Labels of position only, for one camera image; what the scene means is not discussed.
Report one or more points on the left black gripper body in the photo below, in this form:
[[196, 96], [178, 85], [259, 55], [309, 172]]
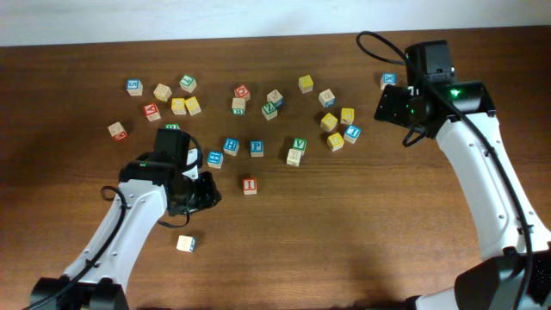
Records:
[[200, 194]]

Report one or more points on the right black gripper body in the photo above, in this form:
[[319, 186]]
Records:
[[397, 104]]

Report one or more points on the red letter I block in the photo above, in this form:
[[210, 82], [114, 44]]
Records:
[[250, 186]]

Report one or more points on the green letter R block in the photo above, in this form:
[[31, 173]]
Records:
[[172, 126]]

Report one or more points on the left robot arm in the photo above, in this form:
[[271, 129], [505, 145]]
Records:
[[168, 180]]

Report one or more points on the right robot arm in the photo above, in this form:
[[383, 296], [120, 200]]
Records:
[[514, 272]]

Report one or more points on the blue letter X block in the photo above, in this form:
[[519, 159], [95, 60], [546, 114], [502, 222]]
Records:
[[388, 78]]

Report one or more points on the blue block lower left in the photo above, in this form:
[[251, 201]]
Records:
[[215, 159]]

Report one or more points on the blue letter I block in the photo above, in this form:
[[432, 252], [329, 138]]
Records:
[[352, 133]]

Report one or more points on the blue letter H block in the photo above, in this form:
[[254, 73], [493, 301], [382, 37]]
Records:
[[231, 146]]

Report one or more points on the blue letter P block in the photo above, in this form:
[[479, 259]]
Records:
[[256, 148]]

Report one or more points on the red letter K block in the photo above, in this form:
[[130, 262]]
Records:
[[151, 112]]

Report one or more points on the yellow block left pair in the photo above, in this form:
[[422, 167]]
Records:
[[178, 106]]

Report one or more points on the yellow block pair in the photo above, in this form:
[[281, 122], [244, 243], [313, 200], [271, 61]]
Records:
[[192, 105], [178, 106]]

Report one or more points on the yellow block right pair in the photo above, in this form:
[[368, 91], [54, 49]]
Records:
[[192, 105]]

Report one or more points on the wooden block red side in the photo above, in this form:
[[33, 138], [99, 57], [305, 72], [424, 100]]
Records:
[[117, 131]]

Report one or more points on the green letter V block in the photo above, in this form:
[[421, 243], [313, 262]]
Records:
[[300, 145]]

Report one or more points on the green side wooden block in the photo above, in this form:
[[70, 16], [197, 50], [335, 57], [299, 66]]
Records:
[[238, 106]]

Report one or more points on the green letter L block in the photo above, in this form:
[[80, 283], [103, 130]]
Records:
[[188, 83]]

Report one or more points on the plain carved wooden block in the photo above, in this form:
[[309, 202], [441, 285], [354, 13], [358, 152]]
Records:
[[294, 157]]

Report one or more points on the red letter C block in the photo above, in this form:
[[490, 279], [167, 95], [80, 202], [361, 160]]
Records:
[[242, 92]]

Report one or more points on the blue block far left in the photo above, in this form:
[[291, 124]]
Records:
[[134, 87]]

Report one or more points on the green letter Z block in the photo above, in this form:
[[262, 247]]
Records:
[[269, 111]]

